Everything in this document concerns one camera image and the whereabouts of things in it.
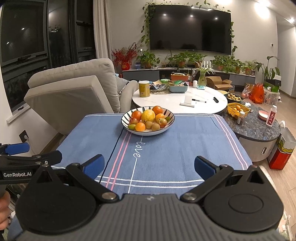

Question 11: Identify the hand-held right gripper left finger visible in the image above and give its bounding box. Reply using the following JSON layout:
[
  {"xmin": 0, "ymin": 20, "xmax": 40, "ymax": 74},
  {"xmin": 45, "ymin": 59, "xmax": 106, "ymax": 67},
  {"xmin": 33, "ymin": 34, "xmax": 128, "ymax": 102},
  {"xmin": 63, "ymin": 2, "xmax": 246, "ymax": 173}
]
[{"xmin": 26, "ymin": 154, "xmax": 119, "ymax": 205}]

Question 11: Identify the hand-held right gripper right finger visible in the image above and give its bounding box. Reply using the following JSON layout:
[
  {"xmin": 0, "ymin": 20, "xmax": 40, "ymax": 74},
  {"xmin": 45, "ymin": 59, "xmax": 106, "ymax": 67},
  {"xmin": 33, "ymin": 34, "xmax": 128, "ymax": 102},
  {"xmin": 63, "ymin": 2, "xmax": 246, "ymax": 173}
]
[{"xmin": 180, "ymin": 156, "xmax": 270, "ymax": 205}]

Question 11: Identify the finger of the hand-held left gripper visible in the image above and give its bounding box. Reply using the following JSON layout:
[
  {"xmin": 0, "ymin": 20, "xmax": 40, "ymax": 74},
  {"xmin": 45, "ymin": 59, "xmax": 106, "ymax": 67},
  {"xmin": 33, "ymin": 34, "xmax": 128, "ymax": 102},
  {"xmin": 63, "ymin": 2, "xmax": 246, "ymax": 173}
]
[
  {"xmin": 0, "ymin": 143, "xmax": 30, "ymax": 155},
  {"xmin": 32, "ymin": 150, "xmax": 63, "ymax": 166}
]

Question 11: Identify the white bowl with black stripes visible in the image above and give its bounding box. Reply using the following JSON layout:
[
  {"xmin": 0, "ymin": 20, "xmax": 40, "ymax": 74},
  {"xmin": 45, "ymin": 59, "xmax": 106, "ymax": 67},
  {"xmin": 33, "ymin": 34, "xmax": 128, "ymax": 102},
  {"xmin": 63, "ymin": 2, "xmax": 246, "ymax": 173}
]
[{"xmin": 121, "ymin": 107, "xmax": 175, "ymax": 136}]

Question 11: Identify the yellow lemon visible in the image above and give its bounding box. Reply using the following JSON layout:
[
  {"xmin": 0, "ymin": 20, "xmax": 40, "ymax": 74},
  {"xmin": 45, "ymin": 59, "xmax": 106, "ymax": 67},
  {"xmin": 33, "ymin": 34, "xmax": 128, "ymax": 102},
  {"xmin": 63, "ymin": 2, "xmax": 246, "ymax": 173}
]
[{"xmin": 141, "ymin": 110, "xmax": 155, "ymax": 122}]

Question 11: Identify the black bowl of small fruits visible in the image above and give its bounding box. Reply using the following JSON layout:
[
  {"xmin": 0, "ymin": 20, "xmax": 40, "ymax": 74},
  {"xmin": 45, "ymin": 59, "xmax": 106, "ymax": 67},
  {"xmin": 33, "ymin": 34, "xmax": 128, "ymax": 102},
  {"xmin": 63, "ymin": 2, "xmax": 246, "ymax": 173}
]
[{"xmin": 225, "ymin": 93, "xmax": 244, "ymax": 103}]

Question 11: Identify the person's left hand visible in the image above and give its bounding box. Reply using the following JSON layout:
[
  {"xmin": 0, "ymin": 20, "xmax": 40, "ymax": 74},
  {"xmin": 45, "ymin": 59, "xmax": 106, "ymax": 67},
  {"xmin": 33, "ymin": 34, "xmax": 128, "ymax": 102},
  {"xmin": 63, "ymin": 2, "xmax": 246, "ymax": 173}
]
[{"xmin": 0, "ymin": 192, "xmax": 11, "ymax": 230}]

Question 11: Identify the blue striped tablecloth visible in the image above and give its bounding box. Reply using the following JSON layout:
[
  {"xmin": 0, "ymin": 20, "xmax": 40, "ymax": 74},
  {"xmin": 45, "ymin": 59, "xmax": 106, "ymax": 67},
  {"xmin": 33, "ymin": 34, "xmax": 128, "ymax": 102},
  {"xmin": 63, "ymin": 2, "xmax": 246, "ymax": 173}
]
[{"xmin": 8, "ymin": 113, "xmax": 253, "ymax": 234}]

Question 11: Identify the beige armchair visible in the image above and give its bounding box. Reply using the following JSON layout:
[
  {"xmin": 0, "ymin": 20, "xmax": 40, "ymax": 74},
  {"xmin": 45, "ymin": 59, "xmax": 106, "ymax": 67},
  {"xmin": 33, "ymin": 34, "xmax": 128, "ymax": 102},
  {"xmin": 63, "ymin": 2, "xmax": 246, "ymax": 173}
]
[{"xmin": 24, "ymin": 58, "xmax": 139, "ymax": 136}]

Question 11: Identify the dark marble coffee table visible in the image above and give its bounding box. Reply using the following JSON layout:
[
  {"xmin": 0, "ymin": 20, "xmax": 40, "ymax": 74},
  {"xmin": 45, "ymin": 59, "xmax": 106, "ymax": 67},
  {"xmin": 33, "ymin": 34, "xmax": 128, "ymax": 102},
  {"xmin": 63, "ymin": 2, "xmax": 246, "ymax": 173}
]
[{"xmin": 218, "ymin": 101, "xmax": 281, "ymax": 163}]

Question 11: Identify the yellow plastic basket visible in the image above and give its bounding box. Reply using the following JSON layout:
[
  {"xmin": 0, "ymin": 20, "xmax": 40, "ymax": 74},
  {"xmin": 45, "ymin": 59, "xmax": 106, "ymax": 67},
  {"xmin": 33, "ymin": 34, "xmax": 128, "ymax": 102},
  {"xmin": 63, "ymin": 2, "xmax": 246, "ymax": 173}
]
[{"xmin": 227, "ymin": 103, "xmax": 250, "ymax": 119}]

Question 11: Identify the white stand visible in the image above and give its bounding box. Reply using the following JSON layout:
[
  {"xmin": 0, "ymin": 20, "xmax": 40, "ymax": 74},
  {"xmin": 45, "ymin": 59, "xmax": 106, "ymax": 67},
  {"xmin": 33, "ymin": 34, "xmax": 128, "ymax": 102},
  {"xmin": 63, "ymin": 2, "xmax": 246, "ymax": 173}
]
[{"xmin": 180, "ymin": 95, "xmax": 195, "ymax": 107}]

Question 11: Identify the white round table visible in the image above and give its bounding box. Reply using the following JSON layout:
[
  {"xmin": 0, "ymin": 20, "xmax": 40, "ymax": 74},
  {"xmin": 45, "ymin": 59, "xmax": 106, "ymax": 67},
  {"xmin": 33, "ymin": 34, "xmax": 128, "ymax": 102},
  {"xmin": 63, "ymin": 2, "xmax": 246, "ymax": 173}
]
[{"xmin": 132, "ymin": 86, "xmax": 228, "ymax": 114}]

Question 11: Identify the red and white gift bag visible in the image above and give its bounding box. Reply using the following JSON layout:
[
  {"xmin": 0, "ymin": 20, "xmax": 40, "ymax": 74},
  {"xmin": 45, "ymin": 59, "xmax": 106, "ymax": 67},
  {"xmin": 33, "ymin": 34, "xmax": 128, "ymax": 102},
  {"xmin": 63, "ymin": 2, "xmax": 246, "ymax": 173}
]
[{"xmin": 268, "ymin": 120, "xmax": 296, "ymax": 170}]

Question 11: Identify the teal plastic basin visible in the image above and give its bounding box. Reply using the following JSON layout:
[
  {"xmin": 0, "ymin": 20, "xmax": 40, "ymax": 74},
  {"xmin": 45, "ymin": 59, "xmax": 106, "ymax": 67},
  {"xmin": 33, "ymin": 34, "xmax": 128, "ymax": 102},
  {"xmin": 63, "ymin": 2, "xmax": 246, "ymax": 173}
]
[{"xmin": 168, "ymin": 82, "xmax": 189, "ymax": 93}]

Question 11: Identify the open cardboard box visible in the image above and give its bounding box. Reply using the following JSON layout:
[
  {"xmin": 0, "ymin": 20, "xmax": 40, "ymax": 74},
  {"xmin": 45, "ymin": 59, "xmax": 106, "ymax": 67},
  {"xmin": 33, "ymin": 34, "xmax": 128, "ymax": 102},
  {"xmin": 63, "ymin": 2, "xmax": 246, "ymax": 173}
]
[{"xmin": 206, "ymin": 76, "xmax": 233, "ymax": 90}]

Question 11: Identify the clear bottle with red label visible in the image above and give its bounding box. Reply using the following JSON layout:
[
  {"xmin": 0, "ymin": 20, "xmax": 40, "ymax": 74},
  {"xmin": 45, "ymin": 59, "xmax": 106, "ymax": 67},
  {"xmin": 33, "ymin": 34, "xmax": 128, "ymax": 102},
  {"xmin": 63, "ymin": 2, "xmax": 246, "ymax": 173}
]
[{"xmin": 266, "ymin": 105, "xmax": 277, "ymax": 127}]

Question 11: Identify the grey pillow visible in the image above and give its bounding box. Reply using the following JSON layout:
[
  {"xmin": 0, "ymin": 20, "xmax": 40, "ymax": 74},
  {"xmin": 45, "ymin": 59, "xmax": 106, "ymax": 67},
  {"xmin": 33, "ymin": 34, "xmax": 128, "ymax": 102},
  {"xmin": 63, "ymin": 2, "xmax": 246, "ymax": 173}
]
[{"xmin": 115, "ymin": 75, "xmax": 129, "ymax": 95}]

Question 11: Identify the glass vase with green plant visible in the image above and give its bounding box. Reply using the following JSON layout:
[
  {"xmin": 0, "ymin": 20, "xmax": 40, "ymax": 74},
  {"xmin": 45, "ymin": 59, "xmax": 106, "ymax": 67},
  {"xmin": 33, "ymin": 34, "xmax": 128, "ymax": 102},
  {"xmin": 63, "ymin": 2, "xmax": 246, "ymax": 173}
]
[{"xmin": 193, "ymin": 61, "xmax": 214, "ymax": 86}]

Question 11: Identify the orange plastic bag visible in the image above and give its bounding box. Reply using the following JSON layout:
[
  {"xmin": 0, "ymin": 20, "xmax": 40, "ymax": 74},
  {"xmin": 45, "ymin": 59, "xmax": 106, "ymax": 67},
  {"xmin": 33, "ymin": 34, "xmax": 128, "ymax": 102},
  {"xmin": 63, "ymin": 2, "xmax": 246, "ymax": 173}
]
[{"xmin": 249, "ymin": 83, "xmax": 264, "ymax": 104}]

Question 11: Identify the yellow can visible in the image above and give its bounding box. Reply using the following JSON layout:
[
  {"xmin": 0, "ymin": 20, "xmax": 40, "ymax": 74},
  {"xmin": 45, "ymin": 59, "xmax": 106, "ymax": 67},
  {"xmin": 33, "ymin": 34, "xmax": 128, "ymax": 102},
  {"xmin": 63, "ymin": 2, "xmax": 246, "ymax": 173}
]
[{"xmin": 138, "ymin": 80, "xmax": 151, "ymax": 98}]

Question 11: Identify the orange storage box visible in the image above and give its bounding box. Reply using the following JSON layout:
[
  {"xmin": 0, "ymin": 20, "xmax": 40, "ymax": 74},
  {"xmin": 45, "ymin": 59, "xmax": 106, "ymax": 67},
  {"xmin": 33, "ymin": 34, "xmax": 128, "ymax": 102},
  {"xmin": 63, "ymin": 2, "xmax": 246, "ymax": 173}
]
[{"xmin": 171, "ymin": 73, "xmax": 189, "ymax": 81}]

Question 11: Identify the clear plastic container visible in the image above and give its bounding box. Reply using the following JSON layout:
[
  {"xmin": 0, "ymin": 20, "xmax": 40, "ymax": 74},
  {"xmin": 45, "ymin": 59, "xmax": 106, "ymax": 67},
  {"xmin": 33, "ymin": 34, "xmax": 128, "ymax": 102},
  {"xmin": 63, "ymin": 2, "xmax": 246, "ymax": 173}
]
[{"xmin": 264, "ymin": 89, "xmax": 280, "ymax": 105}]

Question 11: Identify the grey television cabinet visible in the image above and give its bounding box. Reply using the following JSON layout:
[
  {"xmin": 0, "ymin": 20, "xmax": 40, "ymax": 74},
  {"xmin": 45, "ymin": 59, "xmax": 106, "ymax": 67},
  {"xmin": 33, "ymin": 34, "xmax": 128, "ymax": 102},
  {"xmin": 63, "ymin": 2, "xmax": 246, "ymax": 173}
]
[{"xmin": 122, "ymin": 66, "xmax": 256, "ymax": 87}]

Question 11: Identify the green potted plant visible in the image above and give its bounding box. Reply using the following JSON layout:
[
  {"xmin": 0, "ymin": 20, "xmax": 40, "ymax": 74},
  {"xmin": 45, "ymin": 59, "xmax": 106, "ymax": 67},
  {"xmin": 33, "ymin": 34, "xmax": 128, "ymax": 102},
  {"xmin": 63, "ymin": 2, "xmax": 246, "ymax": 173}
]
[
  {"xmin": 242, "ymin": 61, "xmax": 256, "ymax": 76},
  {"xmin": 228, "ymin": 59, "xmax": 244, "ymax": 75},
  {"xmin": 165, "ymin": 52, "xmax": 207, "ymax": 68},
  {"xmin": 210, "ymin": 56, "xmax": 229, "ymax": 71},
  {"xmin": 136, "ymin": 50, "xmax": 160, "ymax": 69}
]

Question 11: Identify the green box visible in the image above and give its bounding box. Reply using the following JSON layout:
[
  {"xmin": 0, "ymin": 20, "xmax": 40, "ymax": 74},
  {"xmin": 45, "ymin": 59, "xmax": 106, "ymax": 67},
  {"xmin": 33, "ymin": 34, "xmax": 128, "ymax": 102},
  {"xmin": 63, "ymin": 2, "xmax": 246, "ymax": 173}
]
[{"xmin": 264, "ymin": 79, "xmax": 281, "ymax": 93}]

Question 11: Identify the red berry plant in vase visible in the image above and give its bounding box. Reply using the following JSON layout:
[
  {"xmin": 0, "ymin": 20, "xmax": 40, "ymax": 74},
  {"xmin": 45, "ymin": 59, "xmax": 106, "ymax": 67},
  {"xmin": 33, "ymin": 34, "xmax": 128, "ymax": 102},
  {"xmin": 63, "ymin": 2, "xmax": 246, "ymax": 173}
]
[{"xmin": 111, "ymin": 42, "xmax": 139, "ymax": 70}]

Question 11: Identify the tall leafy floor plant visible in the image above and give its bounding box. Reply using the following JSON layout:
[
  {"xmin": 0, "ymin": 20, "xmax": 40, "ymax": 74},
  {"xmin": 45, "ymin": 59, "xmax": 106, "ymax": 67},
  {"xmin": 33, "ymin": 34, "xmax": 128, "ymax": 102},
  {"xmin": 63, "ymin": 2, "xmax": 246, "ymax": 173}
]
[{"xmin": 254, "ymin": 56, "xmax": 280, "ymax": 85}]

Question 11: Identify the dark framed window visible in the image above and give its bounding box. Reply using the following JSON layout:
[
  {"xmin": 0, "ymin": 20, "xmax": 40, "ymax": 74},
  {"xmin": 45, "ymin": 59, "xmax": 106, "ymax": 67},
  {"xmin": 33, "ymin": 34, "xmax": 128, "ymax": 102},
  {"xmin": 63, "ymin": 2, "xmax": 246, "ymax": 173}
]
[{"xmin": 0, "ymin": 0, "xmax": 96, "ymax": 114}]

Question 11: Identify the white curtain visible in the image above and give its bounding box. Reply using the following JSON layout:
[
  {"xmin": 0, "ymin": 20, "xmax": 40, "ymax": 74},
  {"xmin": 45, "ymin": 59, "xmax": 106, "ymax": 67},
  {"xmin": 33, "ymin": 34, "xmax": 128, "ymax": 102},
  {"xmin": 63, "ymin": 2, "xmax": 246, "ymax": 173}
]
[{"xmin": 93, "ymin": 0, "xmax": 114, "ymax": 62}]

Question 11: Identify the green ivy vine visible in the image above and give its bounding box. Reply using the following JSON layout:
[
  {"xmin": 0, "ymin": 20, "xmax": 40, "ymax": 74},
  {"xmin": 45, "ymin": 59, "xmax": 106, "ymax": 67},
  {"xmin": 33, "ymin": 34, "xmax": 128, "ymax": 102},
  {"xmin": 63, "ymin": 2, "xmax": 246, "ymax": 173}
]
[{"xmin": 140, "ymin": 0, "xmax": 238, "ymax": 55}]

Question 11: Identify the black wall outlet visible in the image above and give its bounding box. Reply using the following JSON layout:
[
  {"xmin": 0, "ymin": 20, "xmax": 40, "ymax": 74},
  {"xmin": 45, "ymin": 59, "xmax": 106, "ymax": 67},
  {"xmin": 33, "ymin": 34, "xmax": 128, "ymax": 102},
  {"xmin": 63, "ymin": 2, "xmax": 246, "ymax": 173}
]
[{"xmin": 19, "ymin": 130, "xmax": 30, "ymax": 143}]

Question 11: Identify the thin black cable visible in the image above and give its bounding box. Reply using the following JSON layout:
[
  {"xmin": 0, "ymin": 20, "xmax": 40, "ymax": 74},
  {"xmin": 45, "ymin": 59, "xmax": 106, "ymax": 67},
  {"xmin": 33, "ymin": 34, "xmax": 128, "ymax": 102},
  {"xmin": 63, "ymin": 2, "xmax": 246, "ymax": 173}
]
[{"xmin": 97, "ymin": 128, "xmax": 125, "ymax": 184}]

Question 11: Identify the wall television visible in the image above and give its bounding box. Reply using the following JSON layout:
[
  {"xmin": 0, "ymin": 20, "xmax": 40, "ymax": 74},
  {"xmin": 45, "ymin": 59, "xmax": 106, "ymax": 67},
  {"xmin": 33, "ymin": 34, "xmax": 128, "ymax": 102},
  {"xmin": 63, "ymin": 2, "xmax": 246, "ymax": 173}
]
[{"xmin": 149, "ymin": 5, "xmax": 232, "ymax": 55}]

